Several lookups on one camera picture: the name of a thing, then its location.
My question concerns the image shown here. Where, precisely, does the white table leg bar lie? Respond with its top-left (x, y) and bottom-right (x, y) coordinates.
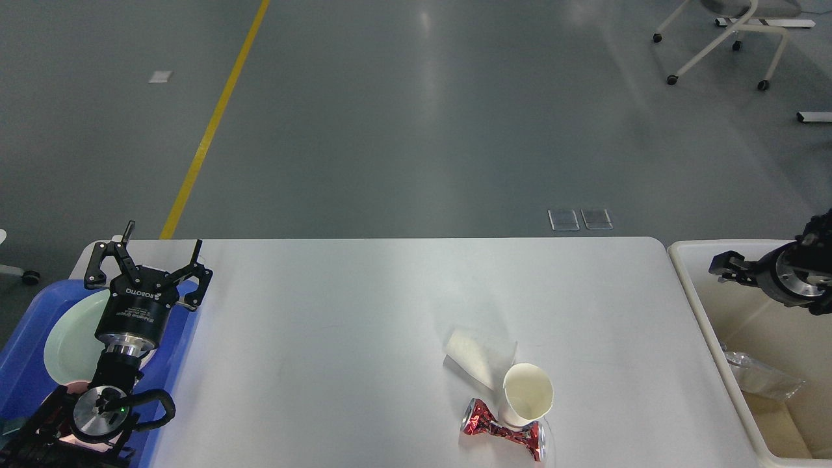
top-left (796, 110), bottom-right (832, 124)

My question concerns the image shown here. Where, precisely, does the mint green plate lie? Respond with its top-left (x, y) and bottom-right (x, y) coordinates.
top-left (44, 289), bottom-right (157, 385)

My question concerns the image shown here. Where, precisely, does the beige plastic bin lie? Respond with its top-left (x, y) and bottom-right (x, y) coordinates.
top-left (668, 239), bottom-right (831, 467)

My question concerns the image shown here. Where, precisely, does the crushed red can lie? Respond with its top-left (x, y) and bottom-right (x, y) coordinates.
top-left (460, 397), bottom-right (547, 463)

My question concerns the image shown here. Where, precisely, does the white rolling chair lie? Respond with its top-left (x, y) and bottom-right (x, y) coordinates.
top-left (665, 1), bottom-right (813, 92)

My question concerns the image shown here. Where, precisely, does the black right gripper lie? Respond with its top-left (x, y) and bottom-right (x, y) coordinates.
top-left (709, 242), bottom-right (830, 316)

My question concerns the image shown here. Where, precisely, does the white crushed paper cup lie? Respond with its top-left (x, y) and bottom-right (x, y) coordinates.
top-left (445, 327), bottom-right (518, 391)

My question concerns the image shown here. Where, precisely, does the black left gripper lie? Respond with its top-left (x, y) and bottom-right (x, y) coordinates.
top-left (84, 220), bottom-right (214, 357)

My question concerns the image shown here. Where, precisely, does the silver foil container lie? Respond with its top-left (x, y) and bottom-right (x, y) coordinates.
top-left (719, 343), bottom-right (807, 402)

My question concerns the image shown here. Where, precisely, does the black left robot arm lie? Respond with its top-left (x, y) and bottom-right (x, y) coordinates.
top-left (2, 221), bottom-right (214, 467)

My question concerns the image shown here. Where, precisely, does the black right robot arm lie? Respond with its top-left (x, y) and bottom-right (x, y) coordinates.
top-left (708, 211), bottom-right (831, 316)

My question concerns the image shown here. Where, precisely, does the white chair base leg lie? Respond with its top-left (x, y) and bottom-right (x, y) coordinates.
top-left (1, 264), bottom-right (40, 285)

